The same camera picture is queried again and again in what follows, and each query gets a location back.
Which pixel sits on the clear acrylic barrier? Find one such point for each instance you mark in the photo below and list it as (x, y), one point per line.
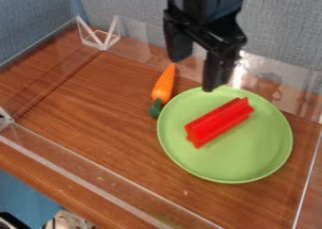
(78, 137)

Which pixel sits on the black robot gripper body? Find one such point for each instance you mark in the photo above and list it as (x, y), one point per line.
(212, 18)

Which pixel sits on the orange toy carrot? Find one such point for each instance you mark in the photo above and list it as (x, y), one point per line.
(162, 90)

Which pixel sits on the green round plate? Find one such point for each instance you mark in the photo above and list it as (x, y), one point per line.
(248, 153)

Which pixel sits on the red plastic block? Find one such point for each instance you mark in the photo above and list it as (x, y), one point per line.
(219, 121)

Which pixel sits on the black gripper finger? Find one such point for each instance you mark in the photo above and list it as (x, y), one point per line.
(220, 64)
(178, 42)

